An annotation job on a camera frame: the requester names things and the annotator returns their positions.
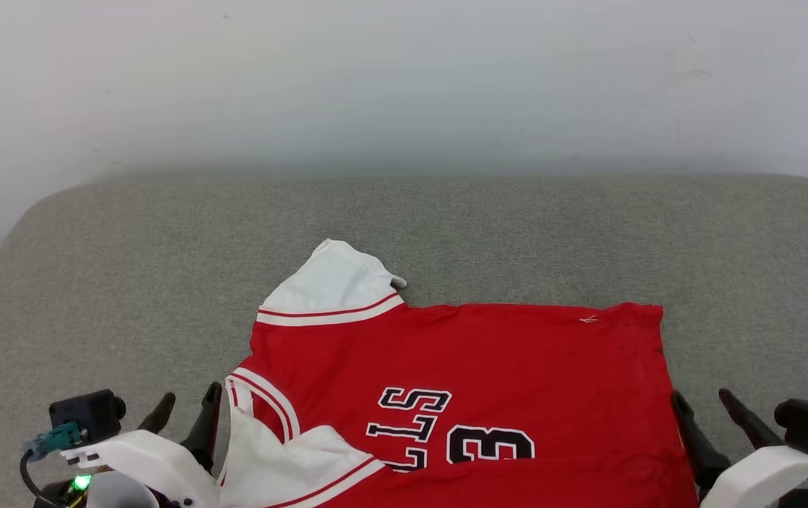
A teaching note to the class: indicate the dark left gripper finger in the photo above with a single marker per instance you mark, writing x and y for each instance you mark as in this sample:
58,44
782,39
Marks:
207,423
160,416

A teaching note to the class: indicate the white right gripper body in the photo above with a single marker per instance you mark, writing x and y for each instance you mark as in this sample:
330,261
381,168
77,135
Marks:
763,473

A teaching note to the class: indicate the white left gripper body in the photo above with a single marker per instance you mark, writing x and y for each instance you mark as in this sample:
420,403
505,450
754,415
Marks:
157,458

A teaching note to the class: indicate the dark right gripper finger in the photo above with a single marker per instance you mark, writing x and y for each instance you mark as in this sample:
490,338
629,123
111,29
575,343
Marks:
749,423
700,444

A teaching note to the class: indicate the red and white basketball jersey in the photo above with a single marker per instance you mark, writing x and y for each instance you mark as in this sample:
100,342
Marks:
516,367

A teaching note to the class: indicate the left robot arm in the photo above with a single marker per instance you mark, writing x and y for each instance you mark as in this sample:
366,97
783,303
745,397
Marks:
118,494

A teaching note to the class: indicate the grey fabric sofa cushion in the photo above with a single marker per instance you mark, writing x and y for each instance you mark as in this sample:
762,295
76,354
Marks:
516,240

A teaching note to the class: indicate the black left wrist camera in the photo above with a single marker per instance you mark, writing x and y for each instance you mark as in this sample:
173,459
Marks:
86,413

